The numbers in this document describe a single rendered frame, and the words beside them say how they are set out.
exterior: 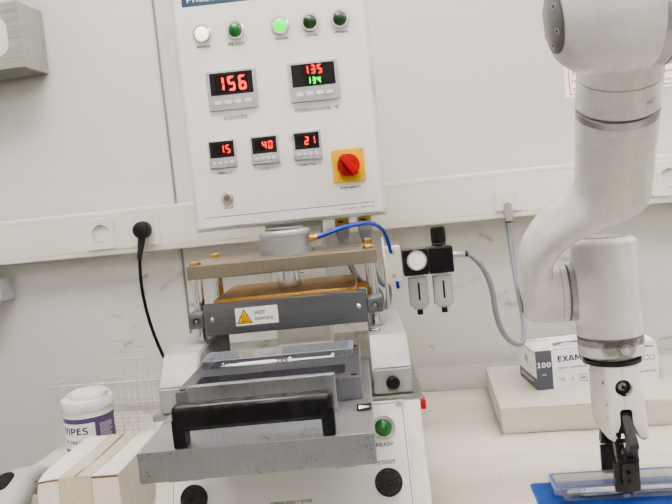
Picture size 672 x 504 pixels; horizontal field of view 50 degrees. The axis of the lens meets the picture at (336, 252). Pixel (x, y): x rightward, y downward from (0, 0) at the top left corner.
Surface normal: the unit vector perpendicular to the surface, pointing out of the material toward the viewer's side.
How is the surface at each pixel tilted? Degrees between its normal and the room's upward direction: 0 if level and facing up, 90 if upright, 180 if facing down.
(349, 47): 90
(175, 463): 90
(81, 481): 88
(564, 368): 90
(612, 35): 124
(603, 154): 117
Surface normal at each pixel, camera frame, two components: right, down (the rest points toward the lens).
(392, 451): -0.07, -0.35
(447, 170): -0.12, 0.08
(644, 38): 0.03, 0.71
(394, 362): -0.09, -0.70
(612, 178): -0.31, 0.60
